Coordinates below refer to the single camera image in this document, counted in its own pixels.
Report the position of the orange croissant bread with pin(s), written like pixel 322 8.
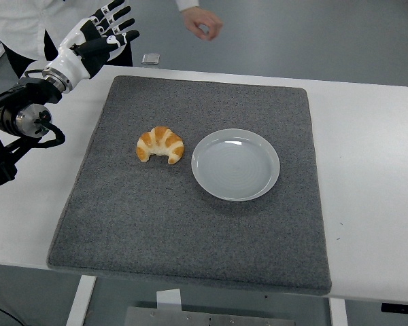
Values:
pixel 160 142

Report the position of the grey metal plate with screws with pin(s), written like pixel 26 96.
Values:
pixel 207 317

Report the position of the white slanted table leg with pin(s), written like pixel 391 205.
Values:
pixel 81 299

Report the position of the grey round plate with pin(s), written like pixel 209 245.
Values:
pixel 236 166

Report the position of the person's hand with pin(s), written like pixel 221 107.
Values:
pixel 204 22

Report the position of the person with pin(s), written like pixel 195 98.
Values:
pixel 20 20

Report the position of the black table control panel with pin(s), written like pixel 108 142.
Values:
pixel 401 307

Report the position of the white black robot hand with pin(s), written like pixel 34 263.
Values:
pixel 71 64

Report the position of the small metal floor plate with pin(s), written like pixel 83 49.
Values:
pixel 151 59

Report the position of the white straight table leg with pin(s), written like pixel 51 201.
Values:
pixel 338 312

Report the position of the person's forearm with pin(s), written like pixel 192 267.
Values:
pixel 187 4

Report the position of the grey square felt mat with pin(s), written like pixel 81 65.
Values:
pixel 177 217

